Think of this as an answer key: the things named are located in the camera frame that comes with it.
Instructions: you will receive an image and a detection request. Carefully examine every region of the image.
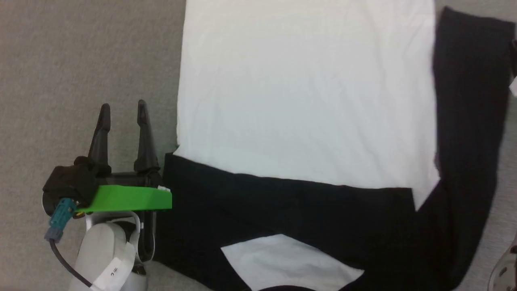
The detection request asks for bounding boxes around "grey fabric sofa cushion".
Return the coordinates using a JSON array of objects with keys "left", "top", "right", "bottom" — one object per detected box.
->
[{"left": 0, "top": 0, "right": 517, "bottom": 291}]

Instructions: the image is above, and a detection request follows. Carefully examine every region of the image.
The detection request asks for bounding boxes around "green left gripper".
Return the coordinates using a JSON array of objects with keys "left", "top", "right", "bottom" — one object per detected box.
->
[{"left": 76, "top": 99, "right": 173, "bottom": 213}]

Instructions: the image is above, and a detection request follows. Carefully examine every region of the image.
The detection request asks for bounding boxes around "white and black shirt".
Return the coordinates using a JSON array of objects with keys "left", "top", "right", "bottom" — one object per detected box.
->
[{"left": 153, "top": 0, "right": 517, "bottom": 291}]

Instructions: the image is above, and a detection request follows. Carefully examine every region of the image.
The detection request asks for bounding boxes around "left arm cable, teal plug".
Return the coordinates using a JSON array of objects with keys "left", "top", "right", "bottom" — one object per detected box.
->
[{"left": 45, "top": 198, "right": 94, "bottom": 288}]

